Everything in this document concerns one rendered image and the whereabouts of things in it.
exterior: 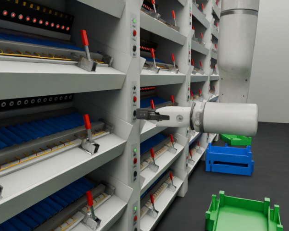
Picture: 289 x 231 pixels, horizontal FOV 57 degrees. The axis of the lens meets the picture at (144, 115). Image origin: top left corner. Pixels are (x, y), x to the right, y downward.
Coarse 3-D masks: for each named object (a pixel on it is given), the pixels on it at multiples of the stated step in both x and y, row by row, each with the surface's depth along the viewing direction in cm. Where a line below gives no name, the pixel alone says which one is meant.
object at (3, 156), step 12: (60, 132) 62; (72, 132) 64; (84, 132) 69; (24, 144) 52; (36, 144) 53; (48, 144) 57; (0, 156) 46; (12, 156) 49; (24, 156) 52; (36, 156) 52; (0, 168) 45
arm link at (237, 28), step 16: (224, 16) 65; (240, 16) 62; (256, 16) 64; (224, 32) 65; (240, 32) 63; (224, 48) 65; (240, 48) 64; (224, 64) 66; (240, 64) 64; (224, 80) 75; (240, 80) 72; (224, 96) 77; (240, 96) 76
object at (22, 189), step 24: (96, 120) 81; (120, 120) 78; (72, 144) 64; (120, 144) 74; (24, 168) 49; (48, 168) 52; (72, 168) 55; (96, 168) 66; (24, 192) 43; (48, 192) 50; (0, 216) 41
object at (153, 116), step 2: (150, 114) 75; (152, 114) 75; (154, 114) 75; (150, 116) 73; (152, 116) 73; (154, 116) 73; (156, 116) 73; (158, 116) 73; (160, 116) 73; (162, 116) 73; (164, 116) 73; (166, 116) 73; (168, 116) 73; (150, 118) 73; (152, 118) 73; (154, 118) 73; (156, 118) 73; (158, 118) 73; (160, 118) 73; (162, 118) 73; (164, 118) 73; (166, 118) 73; (168, 118) 73
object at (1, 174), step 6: (108, 132) 77; (96, 138) 71; (78, 144) 64; (60, 150) 58; (66, 150) 60; (48, 156) 54; (30, 162) 50; (36, 162) 52; (12, 168) 47; (18, 168) 48; (0, 174) 44; (6, 174) 45
